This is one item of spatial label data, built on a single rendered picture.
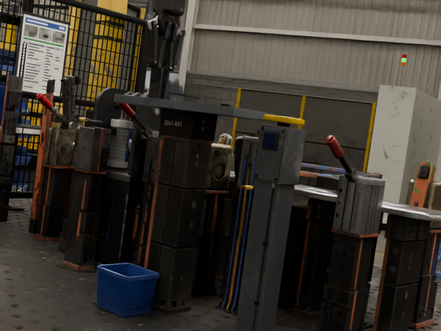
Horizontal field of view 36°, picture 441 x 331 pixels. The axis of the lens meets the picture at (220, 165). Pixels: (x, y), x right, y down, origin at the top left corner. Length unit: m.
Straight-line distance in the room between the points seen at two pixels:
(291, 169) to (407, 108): 8.33
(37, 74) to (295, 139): 1.60
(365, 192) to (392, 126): 8.27
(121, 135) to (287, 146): 0.65
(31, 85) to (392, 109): 7.43
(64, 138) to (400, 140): 7.80
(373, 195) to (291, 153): 0.21
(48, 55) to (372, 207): 1.69
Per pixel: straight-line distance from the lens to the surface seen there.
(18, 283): 1.67
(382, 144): 9.69
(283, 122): 1.33
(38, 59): 2.76
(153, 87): 1.60
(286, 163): 1.32
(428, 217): 1.49
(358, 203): 1.41
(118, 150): 1.85
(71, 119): 2.16
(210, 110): 1.39
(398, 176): 9.63
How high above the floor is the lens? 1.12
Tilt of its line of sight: 3 degrees down
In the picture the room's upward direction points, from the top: 8 degrees clockwise
